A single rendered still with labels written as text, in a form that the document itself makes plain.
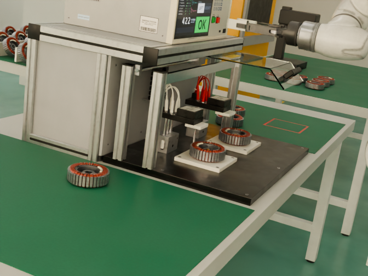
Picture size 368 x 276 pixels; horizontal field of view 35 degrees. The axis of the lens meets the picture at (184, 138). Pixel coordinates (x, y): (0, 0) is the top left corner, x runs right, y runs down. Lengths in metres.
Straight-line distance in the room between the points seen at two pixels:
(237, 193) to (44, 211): 0.52
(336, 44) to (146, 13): 0.57
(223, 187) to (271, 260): 1.42
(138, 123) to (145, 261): 0.77
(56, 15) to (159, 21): 4.08
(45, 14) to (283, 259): 3.68
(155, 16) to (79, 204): 0.61
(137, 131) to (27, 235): 0.72
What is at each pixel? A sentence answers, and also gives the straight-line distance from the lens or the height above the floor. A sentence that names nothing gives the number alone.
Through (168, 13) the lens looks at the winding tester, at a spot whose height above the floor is 1.20.
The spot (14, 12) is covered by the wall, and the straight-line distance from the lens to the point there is 9.23.
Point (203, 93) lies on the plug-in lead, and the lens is 2.02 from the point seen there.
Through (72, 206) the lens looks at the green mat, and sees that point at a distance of 1.44.
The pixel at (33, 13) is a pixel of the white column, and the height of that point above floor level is 0.72.
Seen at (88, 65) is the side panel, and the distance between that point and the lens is 1.73.
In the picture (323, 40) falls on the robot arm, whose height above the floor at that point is 1.18.
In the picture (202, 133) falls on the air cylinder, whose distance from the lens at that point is 2.07.
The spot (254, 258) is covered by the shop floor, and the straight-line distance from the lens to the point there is 3.01.
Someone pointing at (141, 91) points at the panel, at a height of 0.94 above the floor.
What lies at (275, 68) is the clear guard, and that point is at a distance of 1.93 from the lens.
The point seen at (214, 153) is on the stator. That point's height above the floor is 0.81.
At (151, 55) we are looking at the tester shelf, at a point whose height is 1.10.
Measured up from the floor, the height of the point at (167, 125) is 0.85.
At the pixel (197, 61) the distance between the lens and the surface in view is 1.99.
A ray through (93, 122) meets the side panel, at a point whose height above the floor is 0.87.
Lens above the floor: 1.33
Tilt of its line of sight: 16 degrees down
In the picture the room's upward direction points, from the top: 8 degrees clockwise
